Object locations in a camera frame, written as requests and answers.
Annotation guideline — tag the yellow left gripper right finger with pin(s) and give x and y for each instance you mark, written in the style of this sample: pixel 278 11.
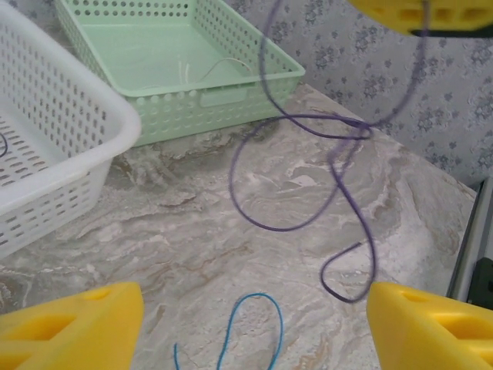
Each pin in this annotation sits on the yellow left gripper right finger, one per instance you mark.
pixel 431 331

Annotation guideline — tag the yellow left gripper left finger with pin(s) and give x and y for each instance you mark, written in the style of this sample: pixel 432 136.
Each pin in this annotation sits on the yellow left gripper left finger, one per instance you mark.
pixel 77 331

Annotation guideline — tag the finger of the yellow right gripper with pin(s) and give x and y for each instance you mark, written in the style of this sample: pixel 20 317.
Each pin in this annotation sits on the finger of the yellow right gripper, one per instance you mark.
pixel 385 9

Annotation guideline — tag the white plastic basket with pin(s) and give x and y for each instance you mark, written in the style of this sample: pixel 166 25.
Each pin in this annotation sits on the white plastic basket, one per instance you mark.
pixel 115 112

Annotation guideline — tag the mint green plastic basket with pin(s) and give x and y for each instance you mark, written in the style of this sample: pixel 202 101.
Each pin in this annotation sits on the mint green plastic basket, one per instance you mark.
pixel 135 38

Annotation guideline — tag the aluminium side rail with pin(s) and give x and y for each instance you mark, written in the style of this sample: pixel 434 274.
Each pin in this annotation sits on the aluminium side rail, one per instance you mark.
pixel 468 231

